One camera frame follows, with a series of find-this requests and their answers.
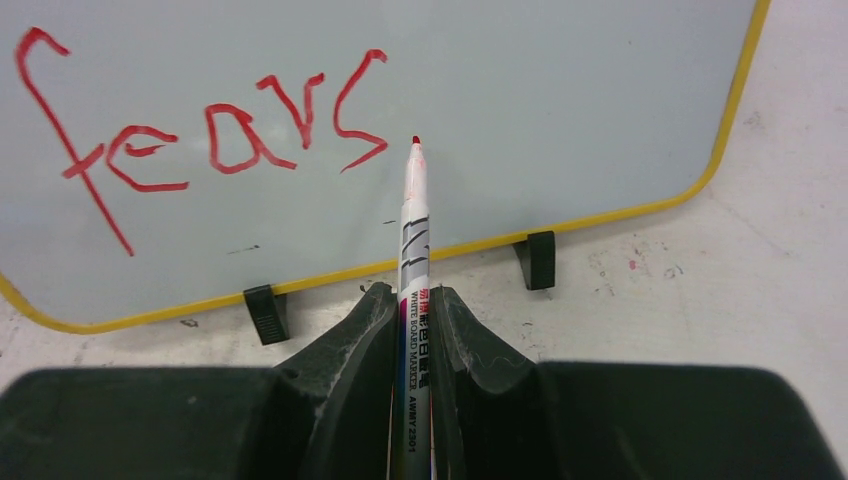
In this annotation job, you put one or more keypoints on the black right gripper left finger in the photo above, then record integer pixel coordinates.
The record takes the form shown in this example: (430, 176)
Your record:
(337, 394)

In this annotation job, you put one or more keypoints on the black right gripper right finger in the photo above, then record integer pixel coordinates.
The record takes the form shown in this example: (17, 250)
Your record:
(487, 418)

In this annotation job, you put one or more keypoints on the yellow-framed whiteboard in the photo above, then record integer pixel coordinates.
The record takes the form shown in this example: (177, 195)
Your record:
(159, 158)

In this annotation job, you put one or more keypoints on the black-footed wire whiteboard stand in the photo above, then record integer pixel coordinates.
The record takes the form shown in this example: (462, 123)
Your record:
(268, 310)

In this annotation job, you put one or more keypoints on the white marker pen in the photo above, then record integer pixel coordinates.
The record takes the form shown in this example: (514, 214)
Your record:
(411, 435)

